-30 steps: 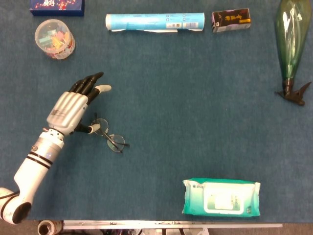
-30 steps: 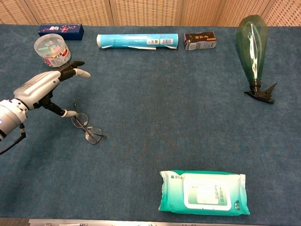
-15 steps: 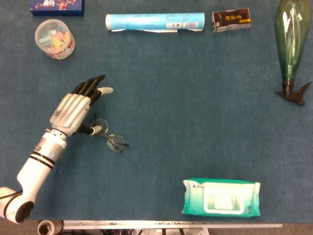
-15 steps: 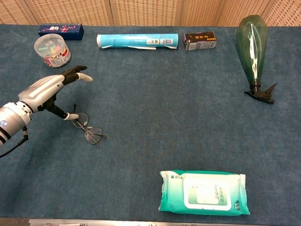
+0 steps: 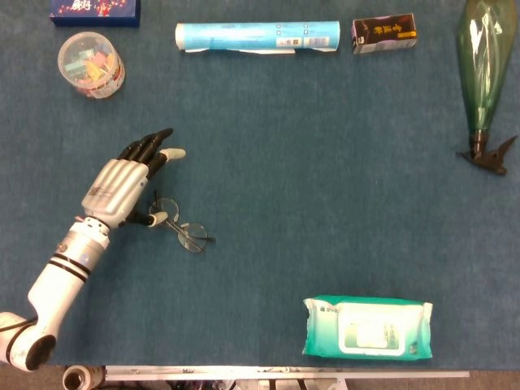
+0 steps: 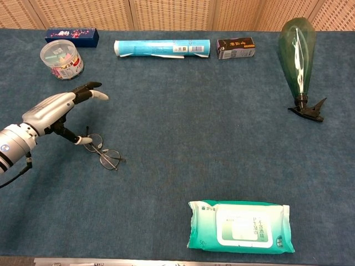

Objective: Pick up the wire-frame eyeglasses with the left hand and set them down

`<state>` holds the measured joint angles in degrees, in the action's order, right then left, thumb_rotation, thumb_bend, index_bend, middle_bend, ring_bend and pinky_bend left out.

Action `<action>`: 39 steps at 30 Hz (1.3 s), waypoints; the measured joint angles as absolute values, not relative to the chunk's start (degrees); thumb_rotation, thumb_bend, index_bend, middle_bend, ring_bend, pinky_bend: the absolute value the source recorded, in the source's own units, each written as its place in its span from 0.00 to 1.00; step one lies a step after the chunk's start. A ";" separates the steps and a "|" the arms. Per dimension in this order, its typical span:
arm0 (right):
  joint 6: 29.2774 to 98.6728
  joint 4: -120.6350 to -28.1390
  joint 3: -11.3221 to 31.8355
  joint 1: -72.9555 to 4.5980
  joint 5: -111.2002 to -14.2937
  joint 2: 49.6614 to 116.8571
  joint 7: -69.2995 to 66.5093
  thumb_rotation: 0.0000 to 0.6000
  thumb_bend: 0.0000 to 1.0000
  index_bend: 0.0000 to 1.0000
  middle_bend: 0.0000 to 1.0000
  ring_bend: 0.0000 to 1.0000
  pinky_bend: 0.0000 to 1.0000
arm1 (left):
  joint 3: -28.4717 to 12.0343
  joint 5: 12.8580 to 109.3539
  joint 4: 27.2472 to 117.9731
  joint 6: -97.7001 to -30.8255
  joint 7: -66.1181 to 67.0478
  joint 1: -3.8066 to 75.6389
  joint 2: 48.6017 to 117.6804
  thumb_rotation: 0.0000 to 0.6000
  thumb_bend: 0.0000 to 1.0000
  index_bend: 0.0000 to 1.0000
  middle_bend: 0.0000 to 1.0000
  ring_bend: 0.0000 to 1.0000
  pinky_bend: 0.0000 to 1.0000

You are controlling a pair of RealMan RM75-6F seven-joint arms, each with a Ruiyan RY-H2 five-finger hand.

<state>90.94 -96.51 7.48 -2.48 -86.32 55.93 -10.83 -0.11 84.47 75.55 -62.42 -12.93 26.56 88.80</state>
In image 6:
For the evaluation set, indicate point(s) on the light blue paper roll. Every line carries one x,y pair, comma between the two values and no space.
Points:
155,47

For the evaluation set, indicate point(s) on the black wire-frame eyeglasses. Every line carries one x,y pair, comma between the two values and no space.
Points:
109,159

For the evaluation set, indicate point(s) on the metal table edge rail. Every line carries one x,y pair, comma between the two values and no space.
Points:
166,261

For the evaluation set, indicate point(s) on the dark blue floral box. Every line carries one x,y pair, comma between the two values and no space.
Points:
80,37

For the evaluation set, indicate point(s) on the green spray bottle black trigger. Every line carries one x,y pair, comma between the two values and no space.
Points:
298,55

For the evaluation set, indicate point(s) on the blue felt table cloth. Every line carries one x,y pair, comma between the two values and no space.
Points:
194,138

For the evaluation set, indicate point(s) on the clear jar of colourful clips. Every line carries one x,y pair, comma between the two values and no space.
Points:
59,56

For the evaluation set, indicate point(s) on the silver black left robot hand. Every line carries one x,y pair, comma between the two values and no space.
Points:
47,109

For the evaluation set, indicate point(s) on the woven beige folding screen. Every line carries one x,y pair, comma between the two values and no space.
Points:
172,14

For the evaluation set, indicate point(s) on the green white wet wipes pack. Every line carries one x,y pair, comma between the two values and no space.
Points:
241,227

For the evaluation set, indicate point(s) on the small black carton box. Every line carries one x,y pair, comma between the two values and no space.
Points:
235,48

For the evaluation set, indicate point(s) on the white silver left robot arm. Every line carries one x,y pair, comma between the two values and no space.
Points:
14,147

